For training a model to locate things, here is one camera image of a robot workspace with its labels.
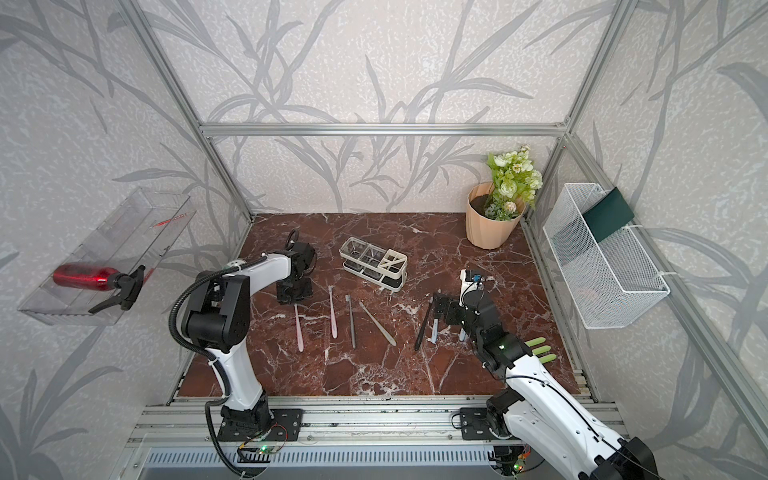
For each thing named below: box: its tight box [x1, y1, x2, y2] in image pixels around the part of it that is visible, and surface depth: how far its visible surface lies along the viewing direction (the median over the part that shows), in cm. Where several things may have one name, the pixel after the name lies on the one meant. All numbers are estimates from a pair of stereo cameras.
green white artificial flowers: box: [484, 144, 544, 222], surface depth 95 cm
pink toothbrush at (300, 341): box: [294, 303, 304, 353], surface depth 90 cm
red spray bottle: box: [52, 264, 146, 313], surface depth 57 cm
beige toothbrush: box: [359, 301, 397, 347], surface depth 92 cm
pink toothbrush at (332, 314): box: [328, 285, 338, 339], surface depth 93 cm
